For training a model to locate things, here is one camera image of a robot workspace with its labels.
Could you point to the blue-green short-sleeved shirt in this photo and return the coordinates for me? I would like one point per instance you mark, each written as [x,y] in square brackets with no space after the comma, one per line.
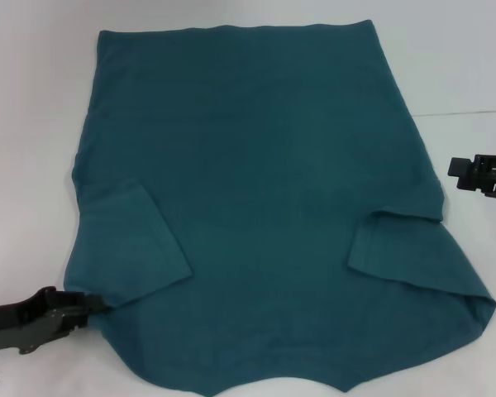
[252,165]

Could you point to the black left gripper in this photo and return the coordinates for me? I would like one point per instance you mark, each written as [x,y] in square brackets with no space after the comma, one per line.
[16,322]

